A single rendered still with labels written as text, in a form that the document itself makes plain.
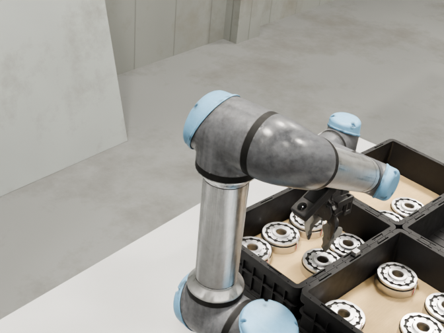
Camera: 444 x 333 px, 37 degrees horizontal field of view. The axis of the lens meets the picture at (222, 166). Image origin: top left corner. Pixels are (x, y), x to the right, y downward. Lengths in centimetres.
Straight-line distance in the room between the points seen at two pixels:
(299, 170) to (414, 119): 355
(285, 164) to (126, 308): 84
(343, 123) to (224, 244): 45
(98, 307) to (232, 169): 77
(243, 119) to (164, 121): 303
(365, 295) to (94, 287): 71
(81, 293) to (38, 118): 179
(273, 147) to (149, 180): 251
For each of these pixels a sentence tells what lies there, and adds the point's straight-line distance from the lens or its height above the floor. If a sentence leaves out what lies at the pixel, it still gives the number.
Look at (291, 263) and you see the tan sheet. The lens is 175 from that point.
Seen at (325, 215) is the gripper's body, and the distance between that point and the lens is 164.
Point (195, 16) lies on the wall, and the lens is 513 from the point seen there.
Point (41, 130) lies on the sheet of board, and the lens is 351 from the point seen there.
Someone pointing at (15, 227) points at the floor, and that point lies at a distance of 323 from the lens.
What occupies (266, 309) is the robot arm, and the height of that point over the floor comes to 103.
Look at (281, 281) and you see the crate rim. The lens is 155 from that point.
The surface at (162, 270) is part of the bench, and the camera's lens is 188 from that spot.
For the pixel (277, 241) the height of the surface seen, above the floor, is 86.
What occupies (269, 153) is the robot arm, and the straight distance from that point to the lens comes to 105.
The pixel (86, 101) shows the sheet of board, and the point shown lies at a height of 30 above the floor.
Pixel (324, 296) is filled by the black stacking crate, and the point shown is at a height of 87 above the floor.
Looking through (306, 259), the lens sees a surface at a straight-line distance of 173.
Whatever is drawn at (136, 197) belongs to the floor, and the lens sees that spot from 339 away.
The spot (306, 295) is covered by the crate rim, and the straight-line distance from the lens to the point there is 152.
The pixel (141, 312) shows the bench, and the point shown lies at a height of 70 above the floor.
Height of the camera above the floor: 193
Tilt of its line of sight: 32 degrees down
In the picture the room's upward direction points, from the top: 6 degrees clockwise
